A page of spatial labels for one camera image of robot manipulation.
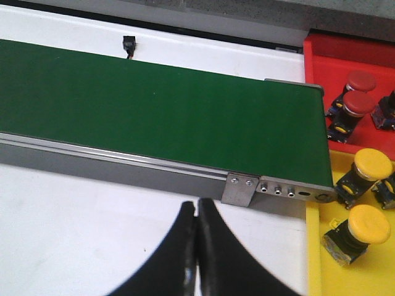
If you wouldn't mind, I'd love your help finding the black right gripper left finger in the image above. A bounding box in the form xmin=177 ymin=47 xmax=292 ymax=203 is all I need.
xmin=110 ymin=201 xmax=196 ymax=295

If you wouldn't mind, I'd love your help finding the yellow plastic tray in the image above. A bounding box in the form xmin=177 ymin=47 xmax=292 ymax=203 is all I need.
xmin=305 ymin=148 xmax=395 ymax=296

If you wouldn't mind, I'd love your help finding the black sensor with coloured wires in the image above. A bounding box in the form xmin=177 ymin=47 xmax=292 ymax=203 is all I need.
xmin=122 ymin=36 xmax=136 ymax=59

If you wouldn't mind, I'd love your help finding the red mushroom push button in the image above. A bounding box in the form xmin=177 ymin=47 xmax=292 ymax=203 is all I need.
xmin=327 ymin=91 xmax=375 ymax=143
xmin=342 ymin=70 xmax=376 ymax=95

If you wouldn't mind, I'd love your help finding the blue button base in yellow tray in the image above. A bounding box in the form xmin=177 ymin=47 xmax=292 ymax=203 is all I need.
xmin=372 ymin=177 xmax=394 ymax=210

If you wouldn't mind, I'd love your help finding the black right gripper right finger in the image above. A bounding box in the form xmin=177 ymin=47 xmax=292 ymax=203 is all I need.
xmin=197 ymin=198 xmax=297 ymax=295

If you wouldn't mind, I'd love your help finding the aluminium conveyor side rail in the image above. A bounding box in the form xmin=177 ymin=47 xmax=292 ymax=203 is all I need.
xmin=1 ymin=133 xmax=228 ymax=200

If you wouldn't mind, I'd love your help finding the green conveyor belt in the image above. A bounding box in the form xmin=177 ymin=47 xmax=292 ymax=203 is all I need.
xmin=1 ymin=40 xmax=332 ymax=186

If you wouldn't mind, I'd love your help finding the silver conveyor end plate right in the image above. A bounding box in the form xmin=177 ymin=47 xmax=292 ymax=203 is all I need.
xmin=256 ymin=176 xmax=337 ymax=204

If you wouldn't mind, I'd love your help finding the yellow mushroom push button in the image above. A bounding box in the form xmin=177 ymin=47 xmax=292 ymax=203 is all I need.
xmin=335 ymin=148 xmax=394 ymax=210
xmin=322 ymin=205 xmax=391 ymax=266

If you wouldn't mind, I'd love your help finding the blue button base in red tray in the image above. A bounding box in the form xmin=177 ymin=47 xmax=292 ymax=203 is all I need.
xmin=371 ymin=90 xmax=394 ymax=130

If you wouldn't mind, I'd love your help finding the red object at right edge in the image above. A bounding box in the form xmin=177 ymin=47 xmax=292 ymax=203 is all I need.
xmin=304 ymin=33 xmax=394 ymax=160

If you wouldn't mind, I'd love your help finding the silver angle mounting bracket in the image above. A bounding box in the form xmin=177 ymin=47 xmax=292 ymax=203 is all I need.
xmin=221 ymin=173 xmax=259 ymax=207

